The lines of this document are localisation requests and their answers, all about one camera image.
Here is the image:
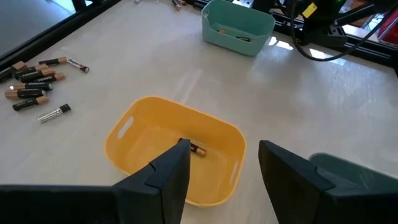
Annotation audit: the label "mint green plastic bin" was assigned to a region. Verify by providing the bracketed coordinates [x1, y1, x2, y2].
[201, 0, 277, 57]

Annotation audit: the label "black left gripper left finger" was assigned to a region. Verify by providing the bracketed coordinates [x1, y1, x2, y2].
[0, 138, 192, 224]

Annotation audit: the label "silver battery with black cap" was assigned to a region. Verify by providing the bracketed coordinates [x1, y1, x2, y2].
[37, 103, 72, 124]

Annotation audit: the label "dark teal plastic bin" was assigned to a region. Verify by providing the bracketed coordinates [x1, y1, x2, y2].
[308, 152, 398, 203]

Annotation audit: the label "red and black device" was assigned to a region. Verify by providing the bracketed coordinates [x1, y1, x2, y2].
[377, 11, 398, 45]

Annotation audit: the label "yellow cable tag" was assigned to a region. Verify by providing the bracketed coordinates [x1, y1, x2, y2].
[302, 2, 318, 19]

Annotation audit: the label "yellow plastic bin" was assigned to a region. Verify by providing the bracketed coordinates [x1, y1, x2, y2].
[104, 95, 248, 208]

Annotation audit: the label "silver frame bracket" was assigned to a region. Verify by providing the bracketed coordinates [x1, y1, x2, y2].
[232, 0, 253, 9]

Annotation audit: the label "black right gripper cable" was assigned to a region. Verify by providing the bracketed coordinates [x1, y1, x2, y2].
[289, 0, 398, 62]

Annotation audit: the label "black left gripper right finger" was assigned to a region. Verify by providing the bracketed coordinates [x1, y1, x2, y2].
[258, 139, 398, 224]

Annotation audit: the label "white and red label battery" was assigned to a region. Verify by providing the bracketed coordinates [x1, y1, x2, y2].
[67, 58, 91, 73]

